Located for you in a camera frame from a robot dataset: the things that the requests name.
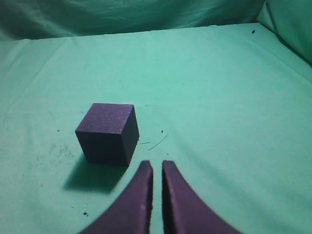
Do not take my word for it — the right gripper purple left finger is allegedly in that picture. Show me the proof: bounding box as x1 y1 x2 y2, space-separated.
81 160 153 234

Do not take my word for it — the purple cube block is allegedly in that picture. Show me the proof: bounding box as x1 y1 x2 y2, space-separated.
75 103 139 167

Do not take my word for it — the green table cloth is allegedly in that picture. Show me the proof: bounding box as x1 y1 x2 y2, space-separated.
0 0 312 234

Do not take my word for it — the right gripper purple right finger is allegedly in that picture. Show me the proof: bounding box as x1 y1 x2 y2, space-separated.
162 160 240 234

